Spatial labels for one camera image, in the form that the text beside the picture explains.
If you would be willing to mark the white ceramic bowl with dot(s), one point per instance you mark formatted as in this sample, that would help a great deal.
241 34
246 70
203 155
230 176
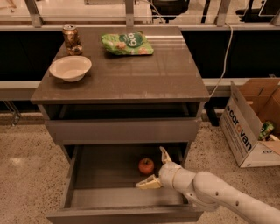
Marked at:
70 68

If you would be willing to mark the green can in box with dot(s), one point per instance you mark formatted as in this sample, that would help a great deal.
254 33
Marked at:
266 130

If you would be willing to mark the crushed gold soda can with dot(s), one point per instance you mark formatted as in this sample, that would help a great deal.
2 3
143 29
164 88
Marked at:
72 39

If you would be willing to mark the closed top drawer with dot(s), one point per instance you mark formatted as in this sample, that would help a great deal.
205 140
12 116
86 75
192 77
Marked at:
66 132

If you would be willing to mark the metal railing frame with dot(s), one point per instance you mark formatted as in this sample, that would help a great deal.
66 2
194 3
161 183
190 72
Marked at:
201 14

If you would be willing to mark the grey drawer cabinet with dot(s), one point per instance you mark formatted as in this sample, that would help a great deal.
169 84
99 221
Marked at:
165 85

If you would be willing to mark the red apple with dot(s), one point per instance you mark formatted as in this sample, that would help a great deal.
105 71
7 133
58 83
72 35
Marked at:
146 166

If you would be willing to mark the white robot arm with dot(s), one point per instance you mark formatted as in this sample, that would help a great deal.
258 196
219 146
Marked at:
208 192

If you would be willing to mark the cardboard corovan box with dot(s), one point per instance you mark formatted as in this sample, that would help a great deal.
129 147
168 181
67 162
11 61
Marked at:
249 106

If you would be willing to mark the green snack chip bag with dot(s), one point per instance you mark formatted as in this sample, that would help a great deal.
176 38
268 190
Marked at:
134 43

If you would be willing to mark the open middle drawer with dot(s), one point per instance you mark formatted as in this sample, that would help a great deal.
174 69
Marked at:
101 189

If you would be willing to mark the black office chair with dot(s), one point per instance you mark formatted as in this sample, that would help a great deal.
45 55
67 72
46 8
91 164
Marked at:
169 9

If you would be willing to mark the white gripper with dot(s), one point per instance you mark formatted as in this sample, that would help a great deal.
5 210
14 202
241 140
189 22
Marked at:
166 176

